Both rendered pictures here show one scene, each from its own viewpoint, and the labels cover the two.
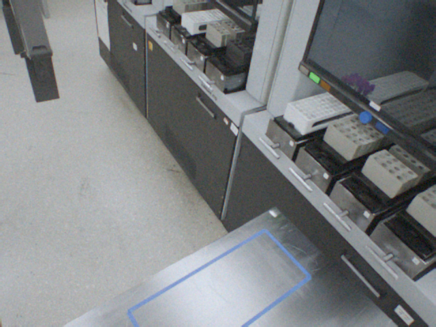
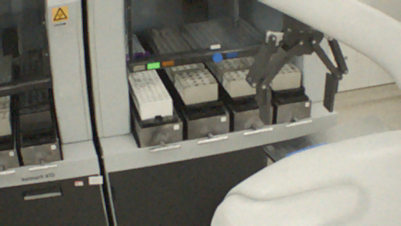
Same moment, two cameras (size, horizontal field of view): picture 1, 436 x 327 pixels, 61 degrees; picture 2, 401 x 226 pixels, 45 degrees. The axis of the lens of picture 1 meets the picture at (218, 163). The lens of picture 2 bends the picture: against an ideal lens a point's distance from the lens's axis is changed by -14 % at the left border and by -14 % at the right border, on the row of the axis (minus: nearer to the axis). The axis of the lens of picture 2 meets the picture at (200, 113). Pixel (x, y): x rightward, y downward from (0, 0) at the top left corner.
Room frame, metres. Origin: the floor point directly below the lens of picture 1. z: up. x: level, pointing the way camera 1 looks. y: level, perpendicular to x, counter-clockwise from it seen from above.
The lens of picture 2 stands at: (0.32, 1.13, 1.68)
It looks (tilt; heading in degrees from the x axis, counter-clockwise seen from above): 30 degrees down; 290
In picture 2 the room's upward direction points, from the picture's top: straight up
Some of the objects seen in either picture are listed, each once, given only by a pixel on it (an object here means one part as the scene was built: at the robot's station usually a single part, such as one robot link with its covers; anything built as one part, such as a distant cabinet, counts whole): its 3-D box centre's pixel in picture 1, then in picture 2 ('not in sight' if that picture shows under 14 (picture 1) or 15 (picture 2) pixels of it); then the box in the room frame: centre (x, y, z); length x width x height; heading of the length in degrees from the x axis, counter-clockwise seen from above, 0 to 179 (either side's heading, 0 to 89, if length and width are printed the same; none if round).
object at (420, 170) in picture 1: (404, 166); (234, 74); (0.80, -0.51, 0.85); 0.12 x 0.02 x 0.06; 38
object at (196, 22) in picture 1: (216, 21); not in sight; (1.60, 0.11, 0.83); 0.30 x 0.10 x 0.06; 128
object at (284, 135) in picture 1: (350, 114); (139, 87); (1.13, -0.43, 0.78); 0.73 x 0.14 x 0.09; 128
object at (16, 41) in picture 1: (19, 30); (264, 103); (0.50, 0.32, 1.22); 0.03 x 0.01 x 0.07; 128
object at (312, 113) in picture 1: (328, 110); (146, 91); (1.05, -0.33, 0.83); 0.30 x 0.10 x 0.06; 128
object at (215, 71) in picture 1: (280, 60); (36, 106); (1.45, -0.18, 0.78); 0.73 x 0.14 x 0.09; 128
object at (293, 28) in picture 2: not in sight; (302, 28); (0.45, 0.28, 1.36); 0.08 x 0.07 x 0.09; 38
